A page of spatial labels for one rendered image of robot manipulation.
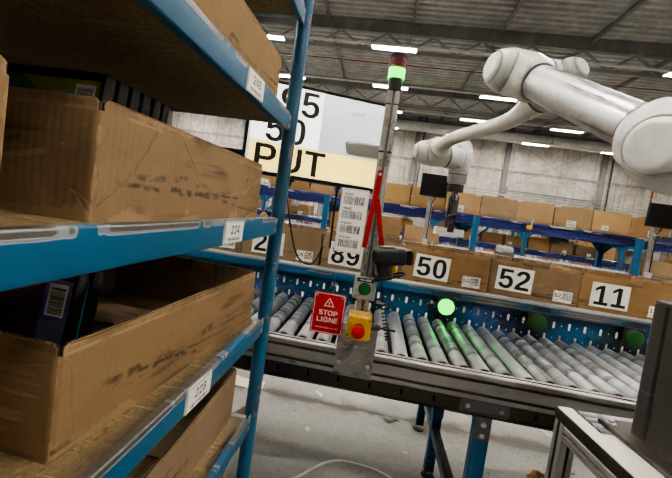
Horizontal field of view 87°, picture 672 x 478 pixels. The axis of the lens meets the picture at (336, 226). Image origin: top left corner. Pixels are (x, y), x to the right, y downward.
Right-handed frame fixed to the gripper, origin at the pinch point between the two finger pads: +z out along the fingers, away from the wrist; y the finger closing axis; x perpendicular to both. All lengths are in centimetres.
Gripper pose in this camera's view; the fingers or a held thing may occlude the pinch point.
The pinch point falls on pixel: (449, 226)
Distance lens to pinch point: 180.9
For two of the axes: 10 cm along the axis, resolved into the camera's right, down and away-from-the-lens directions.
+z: -1.4, 9.9, 0.5
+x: -9.8, -1.5, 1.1
